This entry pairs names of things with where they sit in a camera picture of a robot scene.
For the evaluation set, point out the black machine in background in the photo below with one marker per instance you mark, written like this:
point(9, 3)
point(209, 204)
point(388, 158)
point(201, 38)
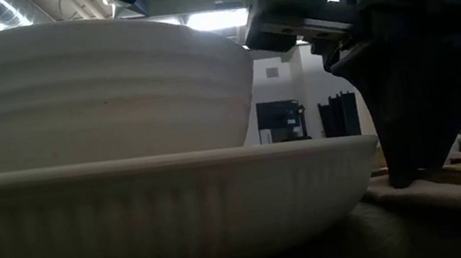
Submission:
point(279, 117)

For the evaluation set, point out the beige cloth napkin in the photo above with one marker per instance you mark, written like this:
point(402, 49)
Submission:
point(452, 201)

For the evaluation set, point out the white ceramic bowl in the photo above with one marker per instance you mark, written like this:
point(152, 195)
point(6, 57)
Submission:
point(101, 93)

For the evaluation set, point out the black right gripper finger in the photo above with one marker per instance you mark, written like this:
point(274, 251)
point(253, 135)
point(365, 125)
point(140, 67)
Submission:
point(415, 110)

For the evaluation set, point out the black upright panels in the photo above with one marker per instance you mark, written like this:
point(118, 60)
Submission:
point(340, 114)

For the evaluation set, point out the ribbed grey-white plate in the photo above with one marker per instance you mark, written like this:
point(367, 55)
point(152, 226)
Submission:
point(157, 218)

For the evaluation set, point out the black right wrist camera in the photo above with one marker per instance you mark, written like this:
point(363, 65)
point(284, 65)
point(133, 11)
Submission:
point(285, 6)

